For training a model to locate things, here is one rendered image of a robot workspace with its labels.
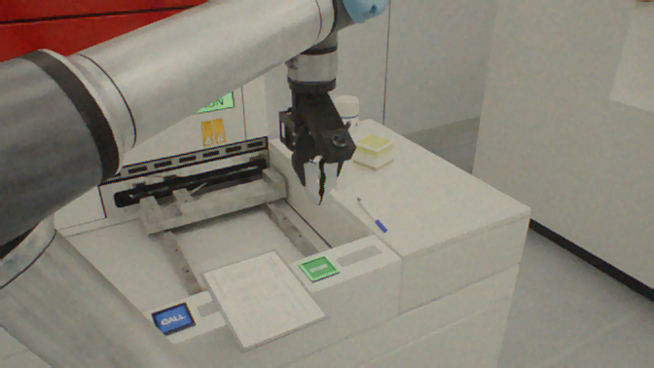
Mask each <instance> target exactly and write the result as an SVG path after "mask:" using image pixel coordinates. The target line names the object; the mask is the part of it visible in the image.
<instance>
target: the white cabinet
mask: <svg viewBox="0 0 654 368"><path fill-rule="evenodd" d="M519 267H520V265H519V264H515V265H513V266H509V267H507V268H505V269H502V270H500V271H498V272H495V273H493V274H491V275H488V276H485V277H481V278H479V279H477V280H474V282H472V283H470V284H467V285H465V286H463V287H460V288H458V289H457V290H453V291H451V292H449V293H446V294H444V295H442V296H439V297H437V298H435V299H432V300H430V301H427V302H424V303H422V304H420V305H417V306H415V307H413V308H410V309H409V310H408V311H406V312H403V313H399V314H397V315H396V316H397V317H396V318H394V319H392V320H389V321H388V322H386V323H383V324H381V325H379V326H376V327H374V328H371V329H368V330H366V331H364V332H361V333H359V334H357V335H355V336H352V338H350V339H348V340H345V341H342V342H340V343H337V344H335V345H333V346H331V347H329V348H327V349H324V350H321V351H317V352H315V353H313V354H310V355H308V356H306V357H303V358H301V359H299V360H297V361H294V362H292V364H289V365H286V366H284V367H282V368H496V366H497V361H498V357H499V353H500V348H501V344H502V339H503V334H504V330H505V325H506V321H507V316H508V313H509V307H511V303H512V298H513V294H514V289H515V285H516V279H517V275H518V270H519Z"/></svg>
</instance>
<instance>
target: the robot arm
mask: <svg viewBox="0 0 654 368"><path fill-rule="evenodd" d="M387 3H388V0H211V1H207V2H205V3H202V4H199V5H197V6H195V7H193V9H190V10H188V11H185V12H182V13H179V14H176V15H174V16H171V17H169V18H164V19H162V20H159V21H157V22H153V23H151V24H148V25H145V26H143V27H140V28H138V29H135V30H133V31H131V32H128V33H125V34H122V36H121V35H120V37H117V38H114V39H112V40H109V41H107V42H104V43H102V44H98V45H95V46H93V47H90V48H88V49H85V50H83V51H80V52H77V53H75V54H72V55H68V56H63V55H60V54H57V53H55V52H53V51H50V50H42V49H41V50H37V51H34V52H31V53H29V54H26V55H20V56H18V57H15V58H12V59H9V60H6V61H2V62H0V326H1V327H2V328H4V329H5V330H6V331H7V333H9V334H10V335H11V336H12V337H14V338H15V339H16V340H17V341H19V342H20V343H21V344H22V345H25V346H26V347H27V348H28V349H30V350H31V351H33V352H34V353H35V354H36V355H38V356H39V357H40V358H41V360H43V361H44V362H45V363H46V364H48V365H49V366H51V367H52V368H198V367H197V366H196V365H195V364H194V363H193V361H192V360H191V359H190V358H189V357H188V356H187V355H185V354H184V353H183V352H182V351H180V350H179V349H178V348H177V347H176V346H175V345H174V344H173V343H172V342H171V341H170V340H169V339H168V338H167V337H166V336H165V335H164V333H163V332H162V331H161V330H160V329H159V328H158V327H157V326H156V325H155V324H153V323H152V322H151V321H150V320H149V319H148V318H147V317H146V316H145V315H144V314H143V313H142V312H141V311H140V310H139V309H137V308H136V306H135V305H134V304H133V303H132V302H131V301H130V300H129V299H128V298H126V297H125V296H124V295H123V294H122V293H121V292H120V291H119V290H118V289H117V288H116V287H115V286H114V285H113V284H112V283H111V282H110V281H109V279H108V278H107V277H106V276H105V275H104V274H103V273H102V272H100V271H99V270H98V269H97V268H96V267H95V266H94V265H93V264H92V263H91V262H90V261H88V260H87V259H86V258H85V257H84V256H83V255H82V254H81V252H80V251H79V250H78V249H77V248H76V247H75V246H74V245H72V244H71V243H70V242H69V241H68V240H67V239H66V238H65V237H64V236H63V235H62V234H61V233H60V232H59V231H58V230H57V229H56V228H55V213H56V212H57V211H59V210H60V209H62V208H63V207H65V206H67V205H68V204H70V203H71V202H74V201H76V200H77V199H78V198H79V197H81V196H82V195H83V194H84V193H86V192H88V191H89V190H91V189H92V188H94V187H95V186H97V185H100V184H102V183H103V182H105V181H107V180H108V179H110V178H112V177H113V176H115V175H116V174H118V173H119V172H120V169H121V168H122V164H123V159H124V154H125V153H126V152H128V151H129V150H131V149H133V148H135V147H136V146H138V145H140V143H142V142H144V141H145V140H147V139H149V138H151V137H152V136H155V135H157V134H159V133H160V132H162V131H164V130H166V129H168V128H170V127H172V126H173V125H175V124H177V123H179V122H181V121H183V120H185V119H187V118H188V116H190V115H192V114H194V113H195V112H197V111H199V110H201V108H203V107H205V106H208V105H210V104H211V103H213V102H215V101H217V100H218V99H220V98H222V97H224V96H225V95H227V94H229V93H231V92H233V91H236V90H238V88H239V87H241V86H243V85H245V84H246V83H248V82H250V81H252V80H253V79H255V78H257V77H259V76H260V75H263V74H265V73H267V72H268V71H270V70H272V69H274V68H276V67H277V66H278V65H280V64H282V63H283V62H284V65H285V66H286V70H287V74H286V81H287V83H288V88H290V90H291V91H292V107H288V109H287V110H283V111H278V119H279V139H280V142H281V143H283V145H284V146H285V148H286V149H288V150H290V151H291V152H293V154H292V165H293V167H294V170H295V176H296V178H297V179H298V181H299V182H300V183H301V186H302V188H303V190H304V192H305V194H306V195H307V197H308V199H309V201H310V202H311V203H312V204H313V205H314V206H322V205H323V204H324V202H325V201H326V198H327V197H328V195H329V193H330V192H331V190H332V188H333V187H334V185H335V182H336V180H337V178H338V177H339V175H340V172H341V168H342V166H343V163H344V161H349V160H351V159H352V157H353V155H354V153H355V151H356V148H357V147H356V145H355V142H354V140H353V139H352V137H351V135H350V133H349V131H348V129H347V127H346V125H345V124H344V122H343V121H342V119H341V117H340V114H339V112H338V110H337V108H336V106H335V104H334V102H333V101H332V99H331V97H330V95H329V93H328V92H331V91H333V90H334V89H335V87H336V76H337V75H338V31H339V30H341V29H343V28H346V27H348V26H351V25H353V24H356V23H358V24H361V23H364V22H365V20H368V19H370V18H376V17H378V16H379V15H381V14H382V13H383V12H384V10H385V9H386V6H387ZM288 112H292V113H288ZM286 113H288V114H286ZM281 123H283V124H284V137H283V136H282V128H281ZM318 156H320V161H319V162H313V160H314V158H315V157H318ZM316 178H318V179H319V184H320V186H319V184H318V182H316ZM319 189H320V190H319Z"/></svg>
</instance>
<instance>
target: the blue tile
mask: <svg viewBox="0 0 654 368"><path fill-rule="evenodd" d="M156 320H157V323H158V324H159V327H160V330H161V331H162V332H165V331H168V330H171V329H174V328H176V327H179V326H183V325H186V324H189V323H191V322H192V321H191V319H190V318H189V316H188V314H187V312H186V308H185V306H181V307H177V308H175V310H172V311H169V312H166V313H161V314H158V315H156Z"/></svg>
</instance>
